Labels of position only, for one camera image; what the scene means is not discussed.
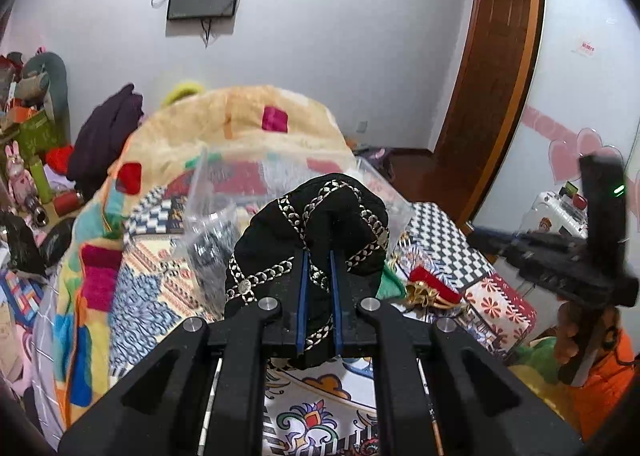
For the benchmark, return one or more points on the red fluffy cloth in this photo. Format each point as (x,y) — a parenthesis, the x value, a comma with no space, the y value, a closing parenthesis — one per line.
(59,158)

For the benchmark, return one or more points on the patterned printed bedsheet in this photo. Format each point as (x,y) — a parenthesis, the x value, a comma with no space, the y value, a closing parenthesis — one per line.
(310,411)

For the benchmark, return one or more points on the pink rabbit toy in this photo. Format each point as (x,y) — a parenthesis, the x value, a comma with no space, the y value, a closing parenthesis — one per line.
(17,176)

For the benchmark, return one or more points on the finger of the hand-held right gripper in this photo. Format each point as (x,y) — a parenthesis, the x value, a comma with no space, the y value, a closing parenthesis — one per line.
(500,238)

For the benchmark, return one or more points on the green bottle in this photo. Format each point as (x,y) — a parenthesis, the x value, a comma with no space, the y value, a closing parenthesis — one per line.
(41,178)

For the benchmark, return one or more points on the yellow-green fluffy item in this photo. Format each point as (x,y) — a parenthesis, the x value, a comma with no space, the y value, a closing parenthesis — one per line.
(182,91)

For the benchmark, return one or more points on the colourful patchwork fleece blanket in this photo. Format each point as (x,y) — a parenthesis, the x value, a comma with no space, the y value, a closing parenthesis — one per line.
(165,136)

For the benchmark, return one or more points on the grey-green plush toy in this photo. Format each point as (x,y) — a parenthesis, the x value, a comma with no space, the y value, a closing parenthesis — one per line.
(55,81)

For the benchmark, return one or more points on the yellow-green plush toy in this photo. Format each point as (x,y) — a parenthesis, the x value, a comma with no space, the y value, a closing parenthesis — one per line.
(542,366)

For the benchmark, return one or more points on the green cardboard box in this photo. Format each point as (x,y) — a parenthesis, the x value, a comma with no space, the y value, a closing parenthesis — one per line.
(37,136)

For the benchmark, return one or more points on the green cloth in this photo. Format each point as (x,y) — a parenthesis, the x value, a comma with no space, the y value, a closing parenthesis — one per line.
(391,287)

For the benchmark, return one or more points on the brown wooden door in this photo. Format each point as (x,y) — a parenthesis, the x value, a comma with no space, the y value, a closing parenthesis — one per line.
(487,86)

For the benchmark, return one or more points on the black shoe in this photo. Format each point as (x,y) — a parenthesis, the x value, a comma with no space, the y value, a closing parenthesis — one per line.
(57,241)

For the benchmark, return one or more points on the black bag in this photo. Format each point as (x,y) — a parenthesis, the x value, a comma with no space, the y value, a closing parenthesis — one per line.
(20,243)

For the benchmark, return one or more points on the red and gold ornament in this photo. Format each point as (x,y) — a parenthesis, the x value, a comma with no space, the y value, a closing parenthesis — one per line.
(432,288)

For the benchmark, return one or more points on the white appliance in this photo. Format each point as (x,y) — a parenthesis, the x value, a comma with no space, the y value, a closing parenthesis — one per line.
(550,211)

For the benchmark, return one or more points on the white sliding door with hearts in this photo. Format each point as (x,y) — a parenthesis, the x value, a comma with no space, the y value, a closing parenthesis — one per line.
(585,61)

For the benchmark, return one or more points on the red can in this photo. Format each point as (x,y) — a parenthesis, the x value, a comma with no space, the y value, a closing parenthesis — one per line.
(67,203)

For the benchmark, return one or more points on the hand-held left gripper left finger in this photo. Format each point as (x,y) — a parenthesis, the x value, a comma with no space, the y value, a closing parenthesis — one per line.
(302,303)

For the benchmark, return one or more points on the clear plastic bag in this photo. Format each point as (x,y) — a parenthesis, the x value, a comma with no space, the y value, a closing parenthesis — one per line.
(210,236)

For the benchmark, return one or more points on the white wall socket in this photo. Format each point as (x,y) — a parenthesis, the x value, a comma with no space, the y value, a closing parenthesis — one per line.
(361,126)

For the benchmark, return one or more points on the person's right hand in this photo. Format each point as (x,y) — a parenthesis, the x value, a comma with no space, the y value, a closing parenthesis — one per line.
(567,336)

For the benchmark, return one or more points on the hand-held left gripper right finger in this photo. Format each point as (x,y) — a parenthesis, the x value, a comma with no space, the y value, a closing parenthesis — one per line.
(335,303)

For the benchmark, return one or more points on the dark purple garment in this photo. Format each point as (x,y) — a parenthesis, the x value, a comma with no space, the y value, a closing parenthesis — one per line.
(107,136)

